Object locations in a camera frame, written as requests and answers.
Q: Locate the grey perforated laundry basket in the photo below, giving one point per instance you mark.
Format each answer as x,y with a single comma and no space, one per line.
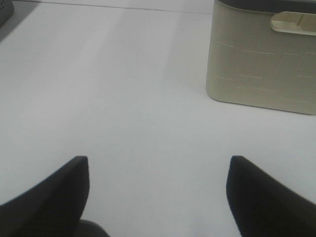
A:
6,11

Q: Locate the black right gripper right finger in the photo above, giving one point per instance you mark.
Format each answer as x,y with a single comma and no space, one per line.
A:
264,207

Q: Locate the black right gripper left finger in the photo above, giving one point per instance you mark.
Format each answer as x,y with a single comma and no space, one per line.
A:
52,208

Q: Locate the beige basket with grey rim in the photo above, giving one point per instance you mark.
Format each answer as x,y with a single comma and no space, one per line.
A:
262,53

